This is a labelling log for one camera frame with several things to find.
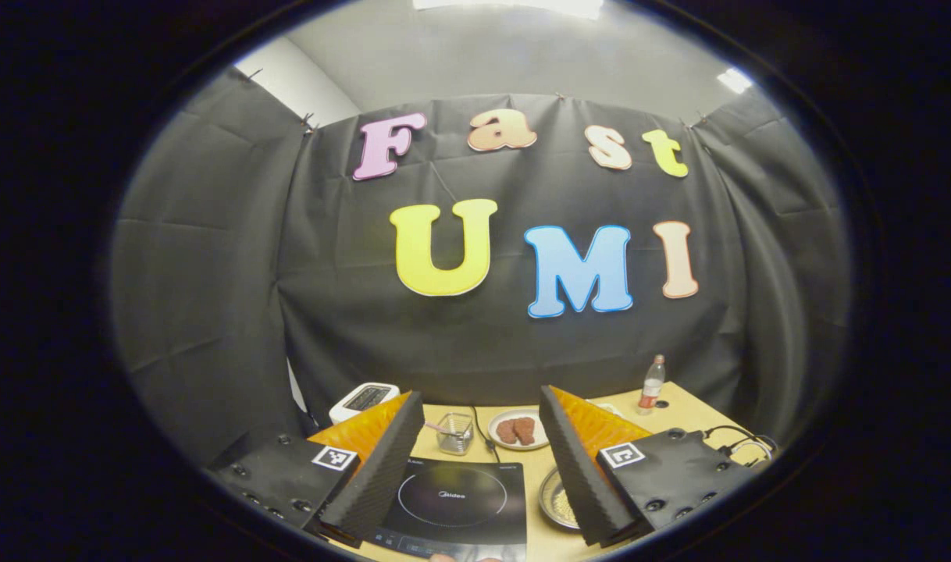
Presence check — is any steel pot with black handles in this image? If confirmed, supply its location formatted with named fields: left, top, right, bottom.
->
left=538, top=466, right=582, bottom=533

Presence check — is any thin gripper cable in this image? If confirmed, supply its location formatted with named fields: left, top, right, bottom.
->
left=702, top=424, right=781, bottom=469

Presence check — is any clear plastic water bottle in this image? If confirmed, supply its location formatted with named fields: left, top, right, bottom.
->
left=638, top=354, right=667, bottom=415

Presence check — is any black power cable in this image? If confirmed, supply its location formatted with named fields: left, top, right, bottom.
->
left=468, top=406, right=501, bottom=463

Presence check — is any wire mesh basket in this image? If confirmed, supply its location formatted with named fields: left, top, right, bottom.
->
left=435, top=412, right=474, bottom=456

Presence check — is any black induction cooktop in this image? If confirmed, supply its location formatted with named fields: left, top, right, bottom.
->
left=366, top=457, right=528, bottom=562

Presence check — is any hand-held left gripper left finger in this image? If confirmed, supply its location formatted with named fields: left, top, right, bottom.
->
left=206, top=390, right=426, bottom=547

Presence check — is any white toaster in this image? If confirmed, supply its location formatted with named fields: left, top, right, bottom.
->
left=329, top=382, right=401, bottom=425

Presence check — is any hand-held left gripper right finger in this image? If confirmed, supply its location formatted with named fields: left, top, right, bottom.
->
left=540, top=384, right=757, bottom=547

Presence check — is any black backdrop cloth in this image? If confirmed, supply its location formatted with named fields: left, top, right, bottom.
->
left=109, top=66, right=851, bottom=469

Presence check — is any round white plate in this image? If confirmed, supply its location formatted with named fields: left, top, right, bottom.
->
left=488, top=407, right=550, bottom=452

